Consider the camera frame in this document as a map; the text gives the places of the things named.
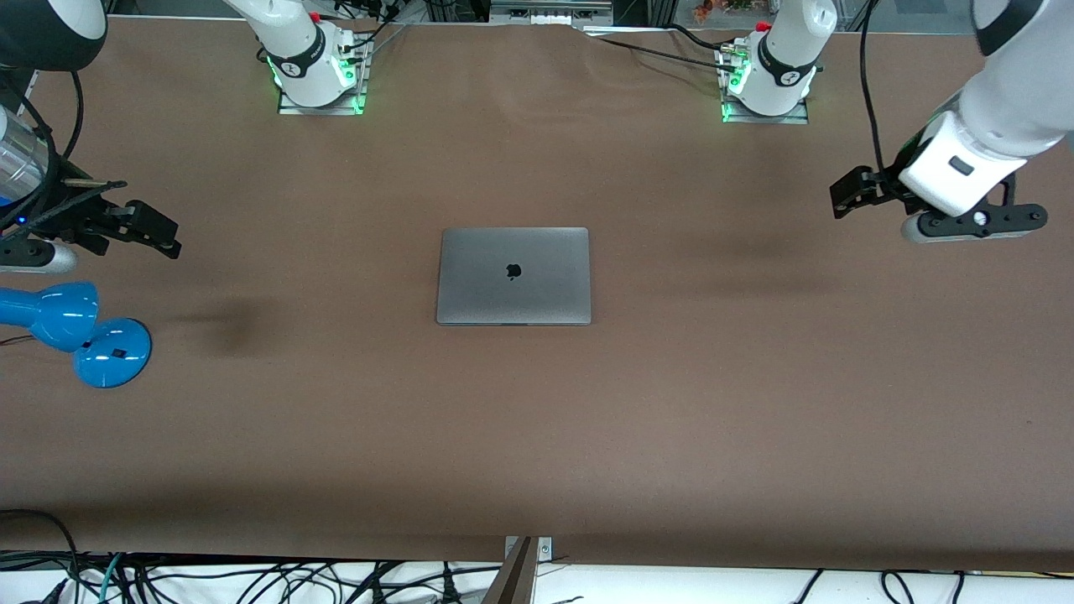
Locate long black base cable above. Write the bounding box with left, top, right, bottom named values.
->
left=585, top=30, right=743, bottom=75

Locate brown table cover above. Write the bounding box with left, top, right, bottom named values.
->
left=0, top=15, right=1074, bottom=571

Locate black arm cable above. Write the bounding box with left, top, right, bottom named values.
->
left=859, top=0, right=889, bottom=173
left=0, top=71, right=85, bottom=244

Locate black looped floor cable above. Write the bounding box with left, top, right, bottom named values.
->
left=0, top=508, right=81, bottom=604

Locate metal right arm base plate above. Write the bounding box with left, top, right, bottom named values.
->
left=277, top=34, right=368, bottom=117

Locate teal cable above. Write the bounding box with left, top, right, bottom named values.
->
left=99, top=552, right=127, bottom=604

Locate black right base cable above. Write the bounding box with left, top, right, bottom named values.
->
left=340, top=17, right=412, bottom=55

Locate metal table bracket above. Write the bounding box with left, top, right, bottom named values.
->
left=482, top=535, right=555, bottom=604

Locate short black base cable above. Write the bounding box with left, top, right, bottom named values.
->
left=667, top=23, right=739, bottom=53

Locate tangled black cable bundle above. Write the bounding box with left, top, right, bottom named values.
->
left=0, top=554, right=504, bottom=604

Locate grey power strip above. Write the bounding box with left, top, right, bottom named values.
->
left=489, top=0, right=615, bottom=26

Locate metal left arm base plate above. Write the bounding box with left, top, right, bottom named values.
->
left=720, top=42, right=811, bottom=125

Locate blue desk lamp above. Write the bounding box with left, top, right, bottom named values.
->
left=0, top=281, right=154, bottom=389

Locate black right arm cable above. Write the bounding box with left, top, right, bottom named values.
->
left=0, top=71, right=85, bottom=244

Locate grey laptop computer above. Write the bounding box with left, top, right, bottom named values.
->
left=435, top=226, right=592, bottom=326

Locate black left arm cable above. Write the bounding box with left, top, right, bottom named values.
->
left=859, top=0, right=889, bottom=173

